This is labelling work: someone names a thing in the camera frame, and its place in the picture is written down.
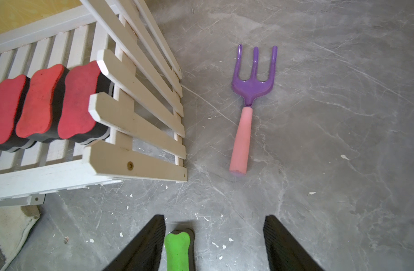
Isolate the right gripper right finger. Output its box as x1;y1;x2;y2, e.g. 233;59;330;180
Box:
263;215;322;271

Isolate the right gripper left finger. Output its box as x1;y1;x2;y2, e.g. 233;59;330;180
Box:
104;215;166;271

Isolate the green eraser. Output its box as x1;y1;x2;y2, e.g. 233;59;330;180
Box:
165;229;196;271

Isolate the white two-tier slatted shelf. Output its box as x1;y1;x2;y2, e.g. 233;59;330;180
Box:
0;1;188;207

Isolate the white grey work glove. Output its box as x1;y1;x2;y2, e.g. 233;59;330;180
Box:
0;206;41;271

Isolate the red eraser bottom right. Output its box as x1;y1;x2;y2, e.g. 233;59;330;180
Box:
58;61;114;145

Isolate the red eraser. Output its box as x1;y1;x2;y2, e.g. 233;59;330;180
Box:
58;61;114;145
0;75;30;152
15;64;69;143

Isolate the purple garden fork pink handle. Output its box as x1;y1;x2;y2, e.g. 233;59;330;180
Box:
229;44;278;176

